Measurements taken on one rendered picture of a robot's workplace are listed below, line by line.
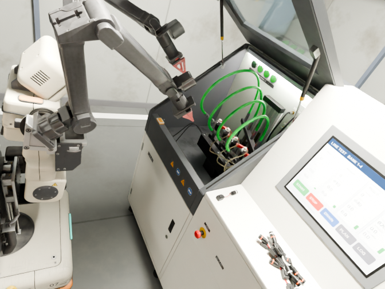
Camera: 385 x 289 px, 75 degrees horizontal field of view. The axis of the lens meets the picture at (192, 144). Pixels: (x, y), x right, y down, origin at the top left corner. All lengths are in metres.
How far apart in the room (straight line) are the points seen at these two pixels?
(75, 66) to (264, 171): 0.89
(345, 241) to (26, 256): 1.53
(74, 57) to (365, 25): 2.99
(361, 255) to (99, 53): 2.78
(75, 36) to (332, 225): 1.02
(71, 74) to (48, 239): 1.19
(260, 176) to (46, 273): 1.21
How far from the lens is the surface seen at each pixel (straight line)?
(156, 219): 1.72
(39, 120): 0.96
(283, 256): 1.11
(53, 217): 1.84
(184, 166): 1.29
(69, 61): 0.73
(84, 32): 0.66
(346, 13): 3.50
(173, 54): 1.25
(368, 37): 3.29
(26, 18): 2.95
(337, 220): 1.11
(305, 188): 1.14
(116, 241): 2.07
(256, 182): 1.25
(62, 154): 1.18
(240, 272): 1.13
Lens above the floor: 1.79
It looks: 35 degrees down
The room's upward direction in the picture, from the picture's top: 22 degrees clockwise
